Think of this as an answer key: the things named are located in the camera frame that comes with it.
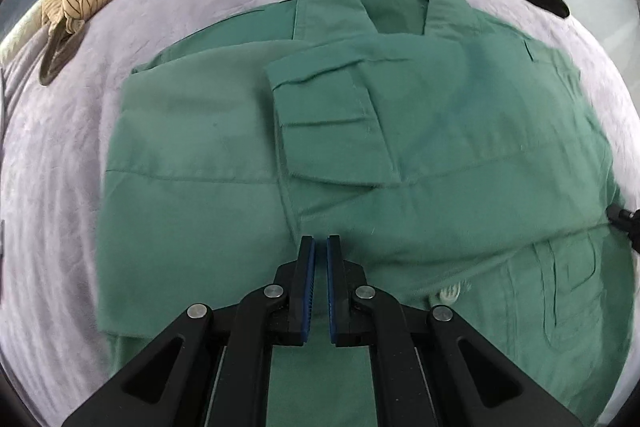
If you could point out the cream pillow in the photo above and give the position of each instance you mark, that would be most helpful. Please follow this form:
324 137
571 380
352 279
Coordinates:
20 32

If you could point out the lavender embossed bedspread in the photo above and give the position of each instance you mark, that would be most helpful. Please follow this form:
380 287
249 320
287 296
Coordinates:
65 147

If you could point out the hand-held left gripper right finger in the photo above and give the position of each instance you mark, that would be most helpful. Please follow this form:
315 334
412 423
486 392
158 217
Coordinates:
331 287

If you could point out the green work jacket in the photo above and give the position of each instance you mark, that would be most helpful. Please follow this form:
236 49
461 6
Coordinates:
425 132

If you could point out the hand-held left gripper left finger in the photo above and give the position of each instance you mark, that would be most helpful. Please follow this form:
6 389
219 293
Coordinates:
310 287

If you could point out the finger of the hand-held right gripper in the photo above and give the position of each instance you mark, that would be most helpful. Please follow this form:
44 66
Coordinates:
627 222

